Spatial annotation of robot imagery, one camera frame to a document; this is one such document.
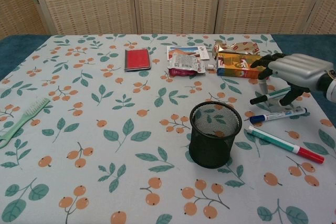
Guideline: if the green black-capped marker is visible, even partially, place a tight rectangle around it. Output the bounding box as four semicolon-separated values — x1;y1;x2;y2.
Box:
249;87;292;105

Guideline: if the floral leaf berry tablecloth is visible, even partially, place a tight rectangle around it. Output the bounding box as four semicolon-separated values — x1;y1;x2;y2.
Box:
0;34;336;224

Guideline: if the black round cup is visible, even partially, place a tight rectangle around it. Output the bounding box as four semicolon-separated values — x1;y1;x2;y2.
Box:
189;101;243;168

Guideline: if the red card wallet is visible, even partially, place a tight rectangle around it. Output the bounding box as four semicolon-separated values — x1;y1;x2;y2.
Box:
124;48;152;72

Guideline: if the crumpled gold red wrapper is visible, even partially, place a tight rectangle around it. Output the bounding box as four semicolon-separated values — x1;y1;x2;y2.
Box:
213;40;260;56

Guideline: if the light green hairbrush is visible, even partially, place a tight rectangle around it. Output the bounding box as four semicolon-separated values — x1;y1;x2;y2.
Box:
0;97;52;149

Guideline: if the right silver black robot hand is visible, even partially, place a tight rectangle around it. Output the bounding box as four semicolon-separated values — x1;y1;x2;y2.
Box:
250;52;334;108

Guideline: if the bamboo folding screen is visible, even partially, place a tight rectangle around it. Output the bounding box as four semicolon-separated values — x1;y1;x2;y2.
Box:
0;0;336;40

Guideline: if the temple photo postcard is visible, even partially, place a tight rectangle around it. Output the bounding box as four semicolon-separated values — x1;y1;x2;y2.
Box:
166;46;210;61

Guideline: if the silver red snack pouch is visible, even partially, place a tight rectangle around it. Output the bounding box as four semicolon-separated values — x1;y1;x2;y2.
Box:
167;52;206;77

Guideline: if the red capped marker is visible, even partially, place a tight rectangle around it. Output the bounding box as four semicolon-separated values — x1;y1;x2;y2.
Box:
246;125;325;164

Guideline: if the blue capped marker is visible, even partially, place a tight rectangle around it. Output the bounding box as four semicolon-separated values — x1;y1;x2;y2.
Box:
249;106;308;124

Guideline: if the orange blue cardboard box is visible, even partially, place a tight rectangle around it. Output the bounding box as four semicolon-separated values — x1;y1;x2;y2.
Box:
216;52;266;79

